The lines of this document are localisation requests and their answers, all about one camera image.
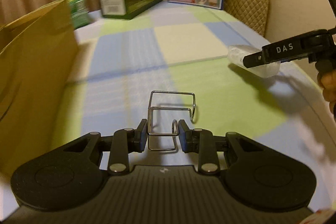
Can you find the green tissue pack stack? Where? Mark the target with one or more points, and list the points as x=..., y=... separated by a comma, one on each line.
x=79, y=13

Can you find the silver wire rack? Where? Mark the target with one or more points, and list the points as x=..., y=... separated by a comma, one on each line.
x=164, y=110

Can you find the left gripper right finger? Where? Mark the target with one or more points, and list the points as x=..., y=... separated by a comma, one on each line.
x=202, y=142

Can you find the checked tablecloth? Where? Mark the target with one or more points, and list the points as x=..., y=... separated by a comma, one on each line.
x=177, y=55

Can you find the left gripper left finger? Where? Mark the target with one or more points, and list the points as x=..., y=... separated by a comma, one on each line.
x=124, y=142

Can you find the brown cardboard box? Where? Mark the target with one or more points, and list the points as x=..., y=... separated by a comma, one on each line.
x=37, y=53

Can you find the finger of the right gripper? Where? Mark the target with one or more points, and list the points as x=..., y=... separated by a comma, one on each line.
x=259, y=58

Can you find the clear box of floss picks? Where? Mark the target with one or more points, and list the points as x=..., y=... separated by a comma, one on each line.
x=236, y=53

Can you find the person's right hand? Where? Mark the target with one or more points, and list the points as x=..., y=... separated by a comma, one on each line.
x=327, y=82

